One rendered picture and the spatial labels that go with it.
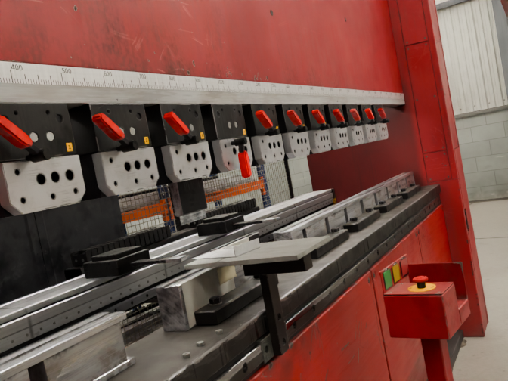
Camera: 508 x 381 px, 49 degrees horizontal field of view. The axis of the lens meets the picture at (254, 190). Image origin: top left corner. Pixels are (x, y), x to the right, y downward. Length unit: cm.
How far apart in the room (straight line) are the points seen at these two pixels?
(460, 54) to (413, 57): 541
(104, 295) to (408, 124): 226
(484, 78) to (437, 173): 539
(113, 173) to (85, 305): 41
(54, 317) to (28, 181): 46
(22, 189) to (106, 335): 29
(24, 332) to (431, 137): 250
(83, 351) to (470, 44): 801
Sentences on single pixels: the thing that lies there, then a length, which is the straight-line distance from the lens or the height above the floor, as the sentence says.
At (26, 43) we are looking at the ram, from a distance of 97.
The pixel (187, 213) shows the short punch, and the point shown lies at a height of 110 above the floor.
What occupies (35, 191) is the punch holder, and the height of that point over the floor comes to 120.
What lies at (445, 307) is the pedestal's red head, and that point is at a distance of 151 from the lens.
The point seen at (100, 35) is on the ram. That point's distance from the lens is 110.
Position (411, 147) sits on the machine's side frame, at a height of 110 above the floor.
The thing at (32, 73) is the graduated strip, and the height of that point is 139.
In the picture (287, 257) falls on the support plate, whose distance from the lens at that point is 108.
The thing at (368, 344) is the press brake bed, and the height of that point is 57.
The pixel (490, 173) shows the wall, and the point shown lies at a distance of 863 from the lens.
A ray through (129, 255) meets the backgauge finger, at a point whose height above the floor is 102.
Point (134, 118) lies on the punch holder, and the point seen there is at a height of 131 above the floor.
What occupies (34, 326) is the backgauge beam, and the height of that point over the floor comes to 94.
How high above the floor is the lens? 119
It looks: 3 degrees down
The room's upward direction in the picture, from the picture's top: 11 degrees counter-clockwise
